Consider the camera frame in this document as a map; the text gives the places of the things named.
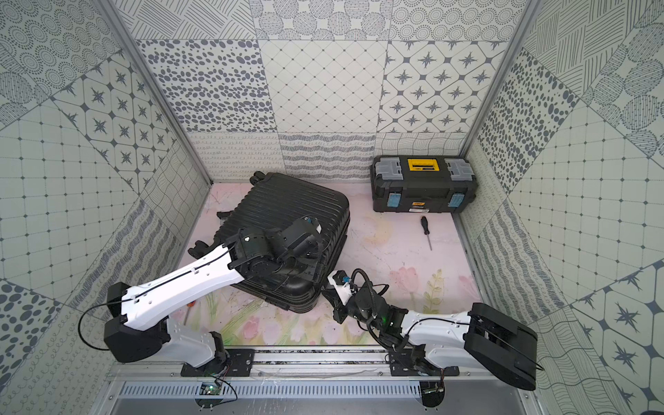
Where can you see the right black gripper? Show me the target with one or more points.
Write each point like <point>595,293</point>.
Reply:
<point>338,315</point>

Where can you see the black ribbed hard-shell suitcase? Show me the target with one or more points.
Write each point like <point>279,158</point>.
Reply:
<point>274,202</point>

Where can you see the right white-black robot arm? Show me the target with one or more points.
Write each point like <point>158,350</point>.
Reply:
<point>482,337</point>

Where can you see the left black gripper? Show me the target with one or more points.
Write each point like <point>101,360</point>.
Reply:
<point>293,244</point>

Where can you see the pink floral table mat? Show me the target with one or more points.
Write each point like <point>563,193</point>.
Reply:
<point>391,248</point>

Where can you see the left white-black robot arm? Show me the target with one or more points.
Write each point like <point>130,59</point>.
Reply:
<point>141,326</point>

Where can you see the black toolbox with yellow label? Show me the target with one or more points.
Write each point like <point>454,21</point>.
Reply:
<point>419,184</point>

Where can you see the black-handled screwdriver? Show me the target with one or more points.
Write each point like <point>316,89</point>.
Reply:
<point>426,230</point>

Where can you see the right round black base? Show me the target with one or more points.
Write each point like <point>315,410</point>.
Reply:
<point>431,393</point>

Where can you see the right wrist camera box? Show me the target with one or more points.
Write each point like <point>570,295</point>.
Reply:
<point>342,285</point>

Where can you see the aluminium mounting rail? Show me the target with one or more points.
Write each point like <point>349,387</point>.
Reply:
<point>322,363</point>

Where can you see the left green circuit board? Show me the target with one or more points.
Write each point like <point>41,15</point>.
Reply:
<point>210,395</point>

